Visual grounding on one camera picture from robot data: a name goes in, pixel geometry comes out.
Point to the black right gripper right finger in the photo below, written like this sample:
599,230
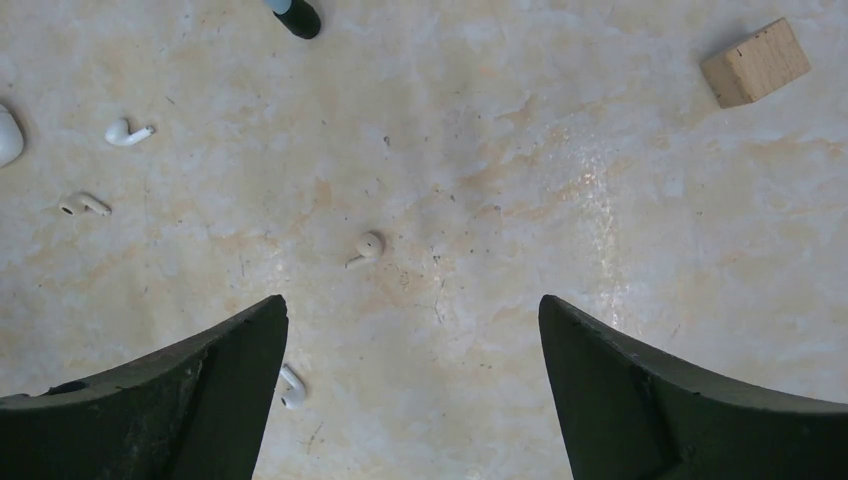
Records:
628,410

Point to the light blue tripod stand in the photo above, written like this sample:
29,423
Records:
297,16

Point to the wooden cube block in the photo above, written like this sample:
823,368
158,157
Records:
756,66

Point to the white earbud near gripper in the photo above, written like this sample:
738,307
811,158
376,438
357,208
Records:
295,392

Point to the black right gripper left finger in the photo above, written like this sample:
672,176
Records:
196,409

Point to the beige earbud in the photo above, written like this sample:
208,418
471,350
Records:
370,247
79,203

